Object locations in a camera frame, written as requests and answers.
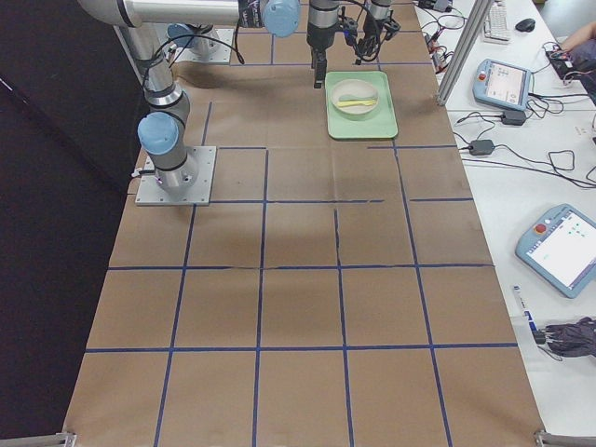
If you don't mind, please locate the brown paper table cover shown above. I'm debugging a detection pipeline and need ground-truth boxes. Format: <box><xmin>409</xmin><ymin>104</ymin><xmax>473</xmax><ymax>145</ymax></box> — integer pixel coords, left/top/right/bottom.
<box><xmin>64</xmin><ymin>1</ymin><xmax>542</xmax><ymax>446</ymax></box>

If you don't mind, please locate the black power adapter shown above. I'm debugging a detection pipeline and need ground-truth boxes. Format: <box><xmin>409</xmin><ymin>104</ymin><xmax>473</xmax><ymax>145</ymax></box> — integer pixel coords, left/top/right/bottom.
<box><xmin>468</xmin><ymin>140</ymin><xmax>495</xmax><ymax>156</ymax></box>

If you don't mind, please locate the grey-green plastic spoon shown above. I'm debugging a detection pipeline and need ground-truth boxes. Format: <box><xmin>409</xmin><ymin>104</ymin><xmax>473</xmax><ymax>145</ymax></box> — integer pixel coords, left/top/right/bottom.
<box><xmin>338</xmin><ymin>95</ymin><xmax>374</xmax><ymax>102</ymax></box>

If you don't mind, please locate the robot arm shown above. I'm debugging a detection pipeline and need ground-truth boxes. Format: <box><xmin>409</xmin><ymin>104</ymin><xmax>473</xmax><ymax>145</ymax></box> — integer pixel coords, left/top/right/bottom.
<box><xmin>167</xmin><ymin>1</ymin><xmax>400</xmax><ymax>70</ymax></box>
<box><xmin>80</xmin><ymin>1</ymin><xmax>301</xmax><ymax>206</ymax></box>

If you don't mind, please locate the light green tray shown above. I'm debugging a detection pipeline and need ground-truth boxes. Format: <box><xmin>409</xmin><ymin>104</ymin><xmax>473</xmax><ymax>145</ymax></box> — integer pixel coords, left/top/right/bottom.
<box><xmin>325</xmin><ymin>71</ymin><xmax>399</xmax><ymax>140</ymax></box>

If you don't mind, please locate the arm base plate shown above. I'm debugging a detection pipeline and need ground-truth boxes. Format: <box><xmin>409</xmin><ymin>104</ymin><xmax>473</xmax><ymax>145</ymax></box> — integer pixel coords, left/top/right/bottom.
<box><xmin>135</xmin><ymin>146</ymin><xmax>217</xmax><ymax>206</ymax></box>
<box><xmin>174</xmin><ymin>28</ymin><xmax>234</xmax><ymax>65</ymax></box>

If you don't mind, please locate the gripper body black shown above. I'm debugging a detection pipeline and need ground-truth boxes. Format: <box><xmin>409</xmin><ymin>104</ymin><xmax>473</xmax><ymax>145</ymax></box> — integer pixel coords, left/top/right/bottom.
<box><xmin>306</xmin><ymin>25</ymin><xmax>336</xmax><ymax>53</ymax></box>
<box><xmin>361</xmin><ymin>16</ymin><xmax>400</xmax><ymax>47</ymax></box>

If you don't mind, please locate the black backdrop curtain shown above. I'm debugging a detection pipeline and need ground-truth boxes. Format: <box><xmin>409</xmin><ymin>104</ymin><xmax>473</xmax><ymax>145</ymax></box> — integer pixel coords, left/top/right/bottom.
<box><xmin>1</xmin><ymin>1</ymin><xmax>144</xmax><ymax>438</ymax></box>

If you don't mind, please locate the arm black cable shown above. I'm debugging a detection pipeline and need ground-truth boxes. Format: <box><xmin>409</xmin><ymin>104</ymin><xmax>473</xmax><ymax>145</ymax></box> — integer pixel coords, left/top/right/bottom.
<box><xmin>139</xmin><ymin>16</ymin><xmax>247</xmax><ymax>94</ymax></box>
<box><xmin>342</xmin><ymin>0</ymin><xmax>390</xmax><ymax>64</ymax></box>

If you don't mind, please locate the yellow plastic fork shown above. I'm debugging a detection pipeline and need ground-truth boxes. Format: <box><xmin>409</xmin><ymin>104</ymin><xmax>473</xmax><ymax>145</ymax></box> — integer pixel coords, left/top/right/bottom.
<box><xmin>336</xmin><ymin>99</ymin><xmax>378</xmax><ymax>108</ymax></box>

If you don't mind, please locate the aluminium frame post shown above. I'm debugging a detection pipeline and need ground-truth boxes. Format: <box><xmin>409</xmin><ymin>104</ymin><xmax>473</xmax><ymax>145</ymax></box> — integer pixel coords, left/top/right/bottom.
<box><xmin>436</xmin><ymin>0</ymin><xmax>493</xmax><ymax>106</ymax></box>

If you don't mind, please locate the teach pendant near tray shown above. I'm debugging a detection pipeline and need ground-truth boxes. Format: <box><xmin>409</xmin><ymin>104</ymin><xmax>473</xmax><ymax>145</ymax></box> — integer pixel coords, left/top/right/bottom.
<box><xmin>472</xmin><ymin>59</ymin><xmax>532</xmax><ymax>112</ymax></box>

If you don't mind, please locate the white round plate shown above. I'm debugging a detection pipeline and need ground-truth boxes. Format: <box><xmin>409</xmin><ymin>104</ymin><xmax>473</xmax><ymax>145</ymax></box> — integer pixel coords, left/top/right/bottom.
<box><xmin>330</xmin><ymin>79</ymin><xmax>379</xmax><ymax>117</ymax></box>

